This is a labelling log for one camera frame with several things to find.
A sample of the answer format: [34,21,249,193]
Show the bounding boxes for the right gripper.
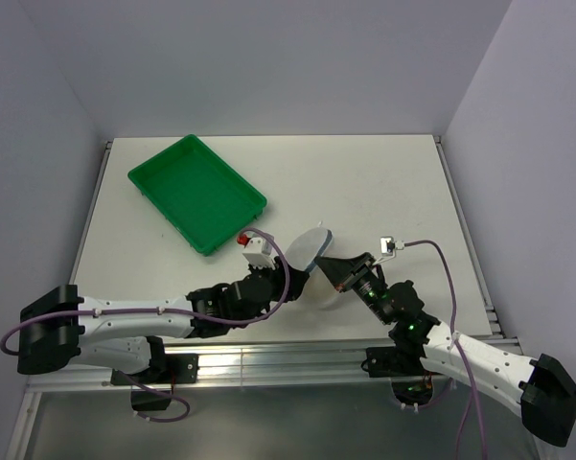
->
[314,252,393,325]

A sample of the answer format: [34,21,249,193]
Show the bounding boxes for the white mesh laundry bag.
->
[285,222,338,311]

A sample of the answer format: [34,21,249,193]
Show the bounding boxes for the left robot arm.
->
[15,258,311,382]

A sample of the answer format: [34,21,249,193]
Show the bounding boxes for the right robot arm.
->
[315,253,576,448]

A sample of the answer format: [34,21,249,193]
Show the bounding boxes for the green plastic tray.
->
[127,134,267,256]

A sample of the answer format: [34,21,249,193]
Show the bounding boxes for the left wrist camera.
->
[237,234,275,269]

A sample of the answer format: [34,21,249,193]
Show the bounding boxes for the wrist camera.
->
[377,236,405,264]
[237,234,275,269]

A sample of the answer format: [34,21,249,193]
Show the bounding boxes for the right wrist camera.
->
[377,236,405,264]

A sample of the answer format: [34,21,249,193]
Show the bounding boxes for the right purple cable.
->
[402,239,490,460]

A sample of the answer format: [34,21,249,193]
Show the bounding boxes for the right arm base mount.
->
[360,345,456,379]

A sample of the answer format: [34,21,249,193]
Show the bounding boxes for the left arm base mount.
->
[110,354,199,412]

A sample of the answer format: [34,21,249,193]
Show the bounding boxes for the aluminium frame rail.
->
[26,335,522,393]

